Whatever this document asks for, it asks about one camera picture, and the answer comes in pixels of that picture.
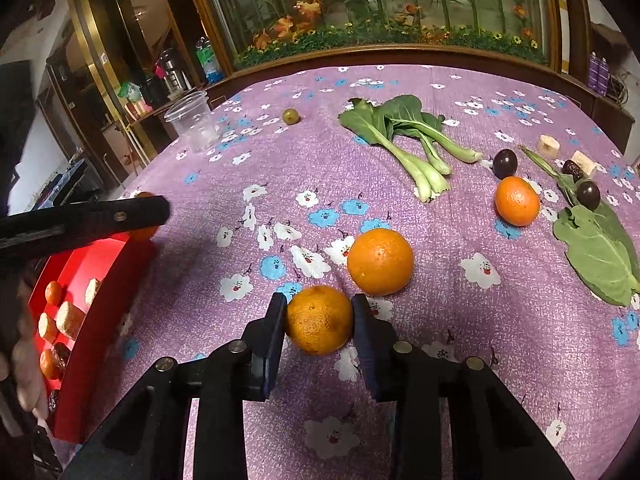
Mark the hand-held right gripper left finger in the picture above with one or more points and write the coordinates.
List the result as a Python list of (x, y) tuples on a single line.
[(272, 350)]

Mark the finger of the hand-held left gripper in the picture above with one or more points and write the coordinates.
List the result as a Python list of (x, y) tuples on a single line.
[(90, 222)]

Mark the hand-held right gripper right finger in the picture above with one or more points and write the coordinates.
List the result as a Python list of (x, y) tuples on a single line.
[(370, 355)]

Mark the orange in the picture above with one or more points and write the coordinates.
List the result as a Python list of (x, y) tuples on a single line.
[(380, 261), (144, 236), (319, 320), (50, 364), (517, 201), (52, 292)]

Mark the dark brown date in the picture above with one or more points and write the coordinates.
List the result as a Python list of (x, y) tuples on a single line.
[(61, 355), (52, 400)]

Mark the red box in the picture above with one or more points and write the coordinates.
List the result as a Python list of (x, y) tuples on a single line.
[(95, 360)]

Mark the person's left hand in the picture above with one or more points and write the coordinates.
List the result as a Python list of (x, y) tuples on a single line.
[(27, 375)]

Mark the purple floral tablecloth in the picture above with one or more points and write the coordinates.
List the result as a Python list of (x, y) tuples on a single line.
[(450, 310)]

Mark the pink box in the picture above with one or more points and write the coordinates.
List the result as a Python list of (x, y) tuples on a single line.
[(139, 105)]

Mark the green packet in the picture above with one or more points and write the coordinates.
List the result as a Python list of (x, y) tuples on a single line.
[(127, 91)]

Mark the clear plastic cup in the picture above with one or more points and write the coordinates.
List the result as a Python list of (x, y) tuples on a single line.
[(192, 120)]

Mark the black bottle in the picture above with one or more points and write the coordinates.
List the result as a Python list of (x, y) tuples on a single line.
[(152, 89)]

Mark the wooden display shelf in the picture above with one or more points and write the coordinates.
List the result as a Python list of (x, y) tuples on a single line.
[(90, 60)]

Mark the plastic water bottle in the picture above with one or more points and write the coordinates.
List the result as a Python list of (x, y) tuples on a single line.
[(207, 62)]

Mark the green bok choy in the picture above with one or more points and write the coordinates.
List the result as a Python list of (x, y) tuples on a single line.
[(407, 110), (370, 127), (455, 145)]

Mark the small green jujube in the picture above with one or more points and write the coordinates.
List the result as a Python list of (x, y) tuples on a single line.
[(290, 115)]

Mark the dark purple passion fruit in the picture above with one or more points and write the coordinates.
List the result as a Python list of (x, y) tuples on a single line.
[(505, 163), (588, 194)]

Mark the large green leaf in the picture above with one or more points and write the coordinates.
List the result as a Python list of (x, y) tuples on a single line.
[(600, 255)]

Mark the small wrinkled brown date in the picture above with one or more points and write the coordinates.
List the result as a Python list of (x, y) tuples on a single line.
[(572, 167)]

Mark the wooden side cabinet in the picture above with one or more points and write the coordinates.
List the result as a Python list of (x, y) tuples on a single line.
[(607, 115)]

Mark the flower painted glass panel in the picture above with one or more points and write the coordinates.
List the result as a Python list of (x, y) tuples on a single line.
[(375, 0)]

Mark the purple bottle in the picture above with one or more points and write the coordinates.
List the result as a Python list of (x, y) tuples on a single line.
[(594, 72), (604, 76)]

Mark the wooden wall shelf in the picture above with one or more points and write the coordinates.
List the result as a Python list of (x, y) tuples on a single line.
[(607, 35)]

